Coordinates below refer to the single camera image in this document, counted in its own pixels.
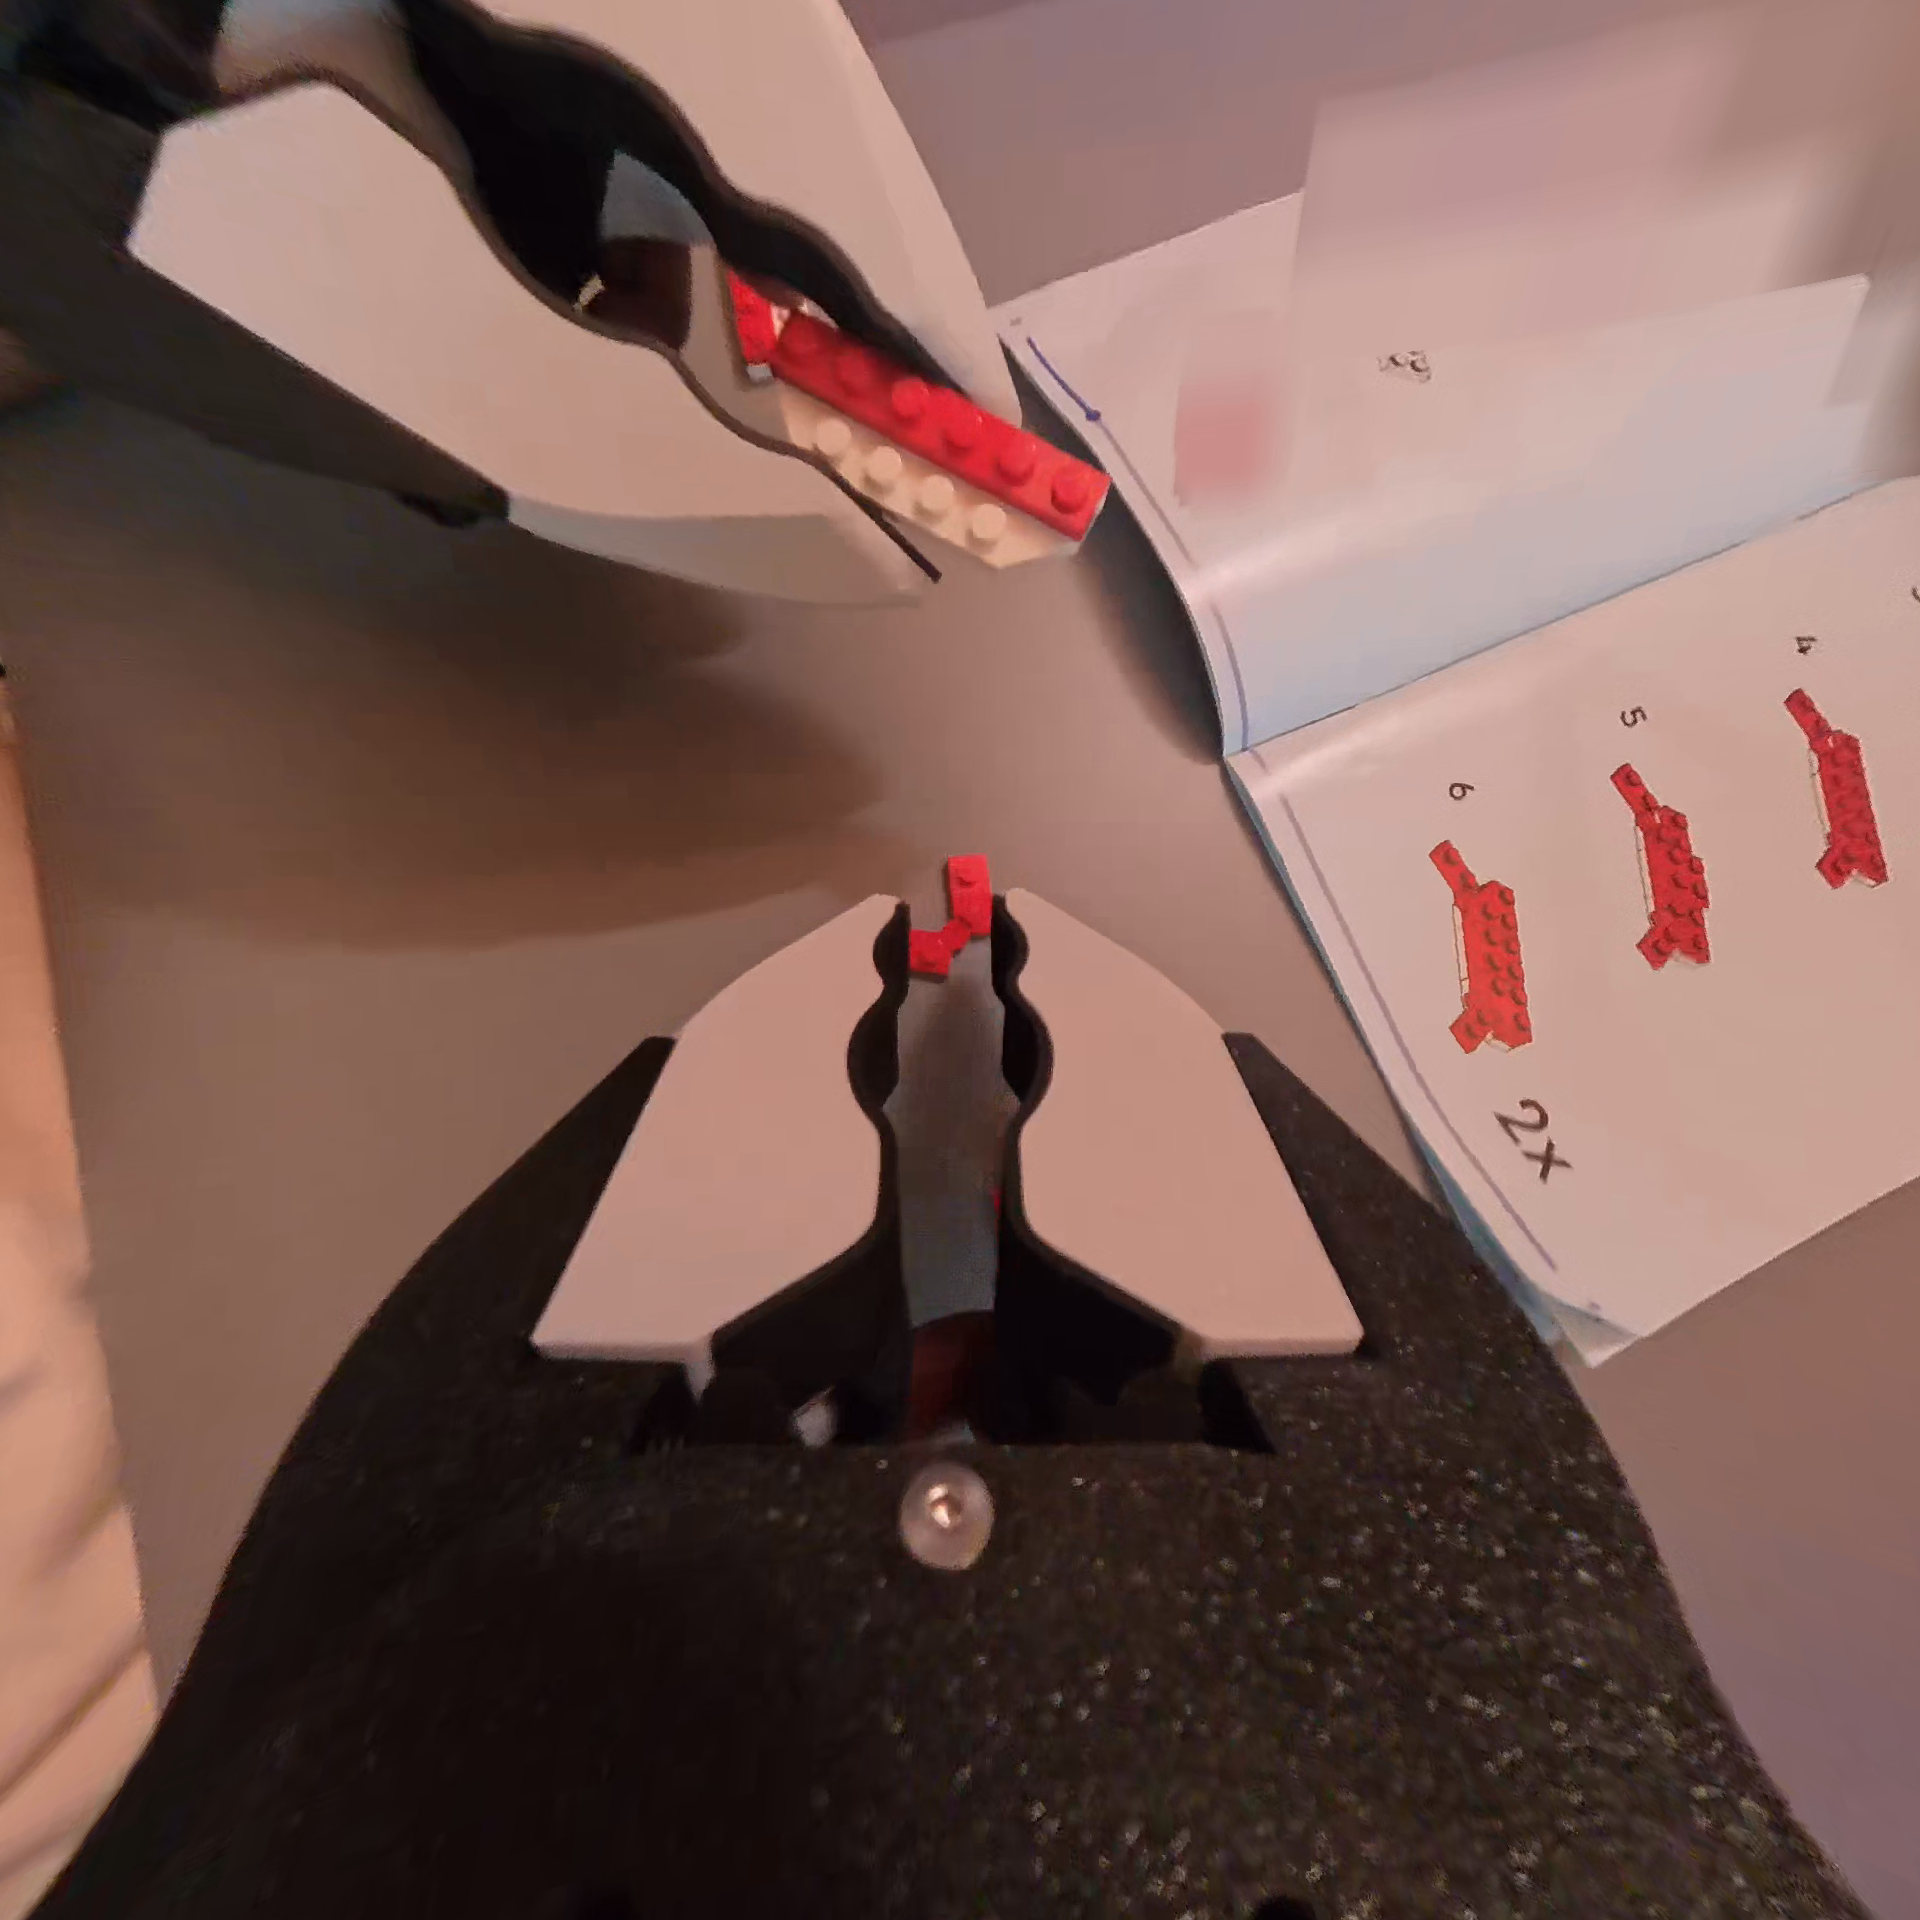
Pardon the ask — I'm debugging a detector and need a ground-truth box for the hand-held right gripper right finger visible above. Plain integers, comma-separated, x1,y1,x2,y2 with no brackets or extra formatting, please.
992,887,1370,1368

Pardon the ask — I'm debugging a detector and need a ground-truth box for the person's left forearm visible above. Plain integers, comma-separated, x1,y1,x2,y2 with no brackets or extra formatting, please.
0,719,164,1920

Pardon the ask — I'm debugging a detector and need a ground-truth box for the grey desk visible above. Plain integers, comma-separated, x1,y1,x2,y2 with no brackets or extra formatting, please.
0,0,1920,1896

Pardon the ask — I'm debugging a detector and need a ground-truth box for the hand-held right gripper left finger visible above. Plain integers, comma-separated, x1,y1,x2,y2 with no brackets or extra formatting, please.
527,891,912,1397

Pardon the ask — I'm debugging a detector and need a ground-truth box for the brick instruction booklet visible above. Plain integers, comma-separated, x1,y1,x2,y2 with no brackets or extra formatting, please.
990,193,1920,1370

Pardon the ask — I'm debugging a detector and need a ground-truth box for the narrow red white brick assembly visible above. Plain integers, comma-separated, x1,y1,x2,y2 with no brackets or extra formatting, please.
732,269,1116,572

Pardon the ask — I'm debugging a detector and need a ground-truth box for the red wedge brick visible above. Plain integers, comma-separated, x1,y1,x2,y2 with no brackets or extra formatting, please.
903,854,1000,986

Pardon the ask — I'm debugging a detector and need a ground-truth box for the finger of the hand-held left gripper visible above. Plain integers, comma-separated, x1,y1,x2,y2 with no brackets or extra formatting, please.
396,0,1030,452
125,74,947,609

